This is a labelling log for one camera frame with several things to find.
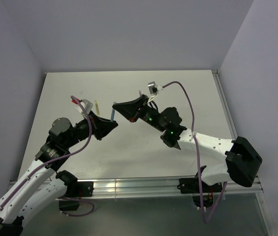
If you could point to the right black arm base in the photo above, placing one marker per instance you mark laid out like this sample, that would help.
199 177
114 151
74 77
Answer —
191 185

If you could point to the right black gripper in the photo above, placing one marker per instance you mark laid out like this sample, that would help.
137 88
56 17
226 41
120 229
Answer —
130 109

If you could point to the blue highlighter pen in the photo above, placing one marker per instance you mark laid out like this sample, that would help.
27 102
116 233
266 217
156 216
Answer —
112 115

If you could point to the aluminium right side rail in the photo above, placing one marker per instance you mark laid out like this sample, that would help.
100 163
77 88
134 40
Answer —
265 212

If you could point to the aluminium rail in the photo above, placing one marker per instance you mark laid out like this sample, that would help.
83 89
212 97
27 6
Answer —
265 212
149 187

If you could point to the yellow highlighter pen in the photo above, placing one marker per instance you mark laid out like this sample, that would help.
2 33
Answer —
97 108

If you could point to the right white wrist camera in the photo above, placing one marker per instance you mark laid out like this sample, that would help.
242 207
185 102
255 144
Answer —
154 90

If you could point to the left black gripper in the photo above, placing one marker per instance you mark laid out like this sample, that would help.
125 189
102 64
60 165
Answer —
100 126

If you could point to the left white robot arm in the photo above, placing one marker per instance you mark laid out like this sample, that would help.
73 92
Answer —
43 182

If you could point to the aluminium front rail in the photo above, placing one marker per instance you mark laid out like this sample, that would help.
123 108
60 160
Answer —
149 187

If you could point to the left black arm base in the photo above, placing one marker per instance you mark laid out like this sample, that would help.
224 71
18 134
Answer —
73 197

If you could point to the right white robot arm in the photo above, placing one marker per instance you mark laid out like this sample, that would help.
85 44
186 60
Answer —
238 160

